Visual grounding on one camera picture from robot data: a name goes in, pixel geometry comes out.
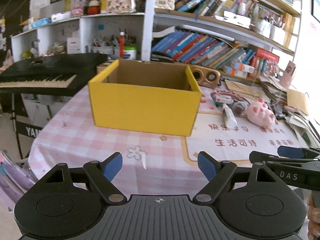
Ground pink plush paw toy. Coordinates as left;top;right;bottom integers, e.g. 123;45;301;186
246;98;276;129

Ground white spray bottle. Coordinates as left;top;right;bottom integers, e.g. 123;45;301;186
222;103;238;129

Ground small red white box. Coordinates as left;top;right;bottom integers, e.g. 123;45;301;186
214;95;234;104

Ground blue toy truck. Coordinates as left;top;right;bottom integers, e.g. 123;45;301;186
231;101;249;117

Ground person's right hand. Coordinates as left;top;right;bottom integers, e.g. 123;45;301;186
308;194;320;240

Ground pink checkered table mat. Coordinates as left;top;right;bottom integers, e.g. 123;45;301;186
28;88;306;196

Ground pile of papers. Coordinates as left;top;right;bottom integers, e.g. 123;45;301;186
259;74;319;148

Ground brown paper envelope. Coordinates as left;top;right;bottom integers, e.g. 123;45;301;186
287;89;309;115

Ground flat cardboard sheets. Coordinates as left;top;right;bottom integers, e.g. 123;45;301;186
225;80;265;100

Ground brown retro radio speaker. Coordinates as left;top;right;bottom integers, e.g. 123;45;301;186
190;65;221;89

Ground orange white medicine box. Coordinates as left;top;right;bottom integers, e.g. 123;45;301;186
231;61;254;74

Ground yellow cardboard box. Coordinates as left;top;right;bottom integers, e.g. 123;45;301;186
88;60;202;137

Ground black electronic keyboard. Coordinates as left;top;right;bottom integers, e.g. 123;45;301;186
1;53;108;96

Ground white green lidded jar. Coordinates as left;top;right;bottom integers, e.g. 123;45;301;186
123;44;137;60

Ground white bookshelf unit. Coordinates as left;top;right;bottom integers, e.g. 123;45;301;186
11;0;299;76

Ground row of leaning books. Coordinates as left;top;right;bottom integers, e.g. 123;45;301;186
151;29;255;69

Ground red pen bottle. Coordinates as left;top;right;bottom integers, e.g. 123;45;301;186
119;31;125;58

